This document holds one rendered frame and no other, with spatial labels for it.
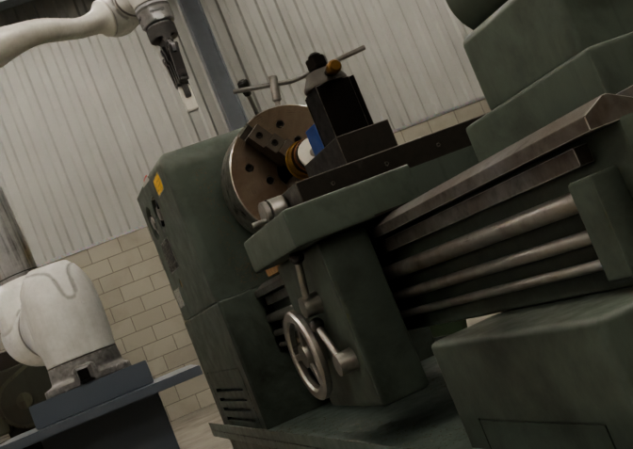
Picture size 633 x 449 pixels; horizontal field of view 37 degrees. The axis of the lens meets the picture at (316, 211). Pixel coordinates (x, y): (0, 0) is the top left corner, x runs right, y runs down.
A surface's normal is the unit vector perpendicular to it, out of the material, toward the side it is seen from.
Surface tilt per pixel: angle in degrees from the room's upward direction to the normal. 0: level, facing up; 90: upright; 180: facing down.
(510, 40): 90
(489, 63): 90
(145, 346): 90
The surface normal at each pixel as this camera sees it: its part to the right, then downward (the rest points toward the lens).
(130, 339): 0.15, -0.15
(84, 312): 0.65, -0.35
